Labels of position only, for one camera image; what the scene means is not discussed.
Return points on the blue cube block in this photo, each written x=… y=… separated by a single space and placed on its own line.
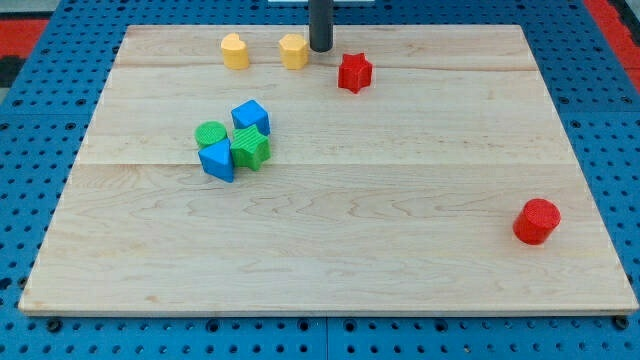
x=251 y=113

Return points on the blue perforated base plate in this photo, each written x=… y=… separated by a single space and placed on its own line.
x=48 y=108

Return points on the red cylinder block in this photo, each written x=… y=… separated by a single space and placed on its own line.
x=536 y=221

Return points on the yellow hexagon block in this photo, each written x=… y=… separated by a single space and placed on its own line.
x=293 y=49

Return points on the green star block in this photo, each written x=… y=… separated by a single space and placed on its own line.
x=250 y=148

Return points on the yellow heart block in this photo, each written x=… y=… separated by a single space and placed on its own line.
x=234 y=52

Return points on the wooden board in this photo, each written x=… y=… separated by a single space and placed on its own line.
x=396 y=201

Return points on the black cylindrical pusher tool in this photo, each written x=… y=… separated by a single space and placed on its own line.
x=321 y=25

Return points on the green cylinder block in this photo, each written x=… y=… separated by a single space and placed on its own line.
x=209 y=133

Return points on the red star block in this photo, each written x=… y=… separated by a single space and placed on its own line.
x=355 y=72

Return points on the blue triangle block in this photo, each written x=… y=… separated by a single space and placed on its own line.
x=216 y=160

